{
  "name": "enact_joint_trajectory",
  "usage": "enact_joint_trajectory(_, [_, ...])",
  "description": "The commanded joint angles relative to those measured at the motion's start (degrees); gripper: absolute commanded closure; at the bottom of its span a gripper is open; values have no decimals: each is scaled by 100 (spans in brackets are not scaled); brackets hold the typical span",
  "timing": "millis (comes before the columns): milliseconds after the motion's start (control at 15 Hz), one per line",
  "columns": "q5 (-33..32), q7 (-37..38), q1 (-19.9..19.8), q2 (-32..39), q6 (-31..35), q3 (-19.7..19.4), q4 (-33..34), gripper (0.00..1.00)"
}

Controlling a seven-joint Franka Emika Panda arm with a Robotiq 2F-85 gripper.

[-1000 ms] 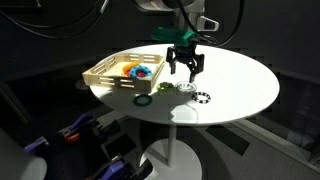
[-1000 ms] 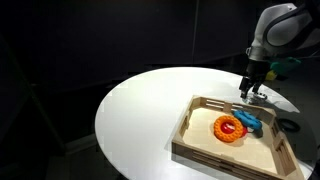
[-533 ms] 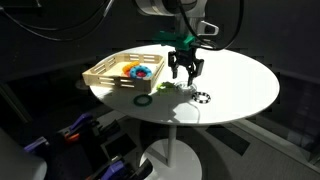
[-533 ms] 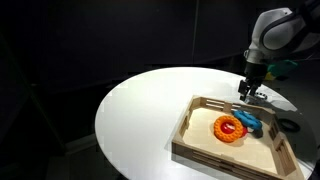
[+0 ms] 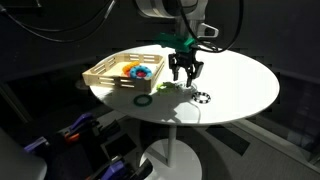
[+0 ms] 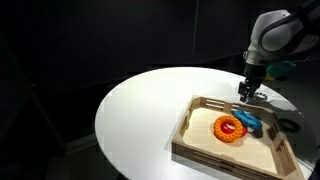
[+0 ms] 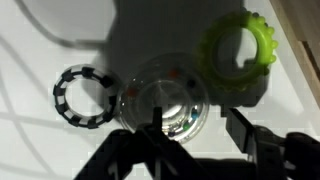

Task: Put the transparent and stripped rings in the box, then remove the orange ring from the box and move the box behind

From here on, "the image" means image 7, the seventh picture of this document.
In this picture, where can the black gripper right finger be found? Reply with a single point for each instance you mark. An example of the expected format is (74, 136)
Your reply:
(276, 156)

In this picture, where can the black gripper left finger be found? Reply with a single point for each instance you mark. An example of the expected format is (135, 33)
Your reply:
(146, 156)

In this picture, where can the wooden slatted tray box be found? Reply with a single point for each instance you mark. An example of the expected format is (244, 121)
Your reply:
(306, 50)

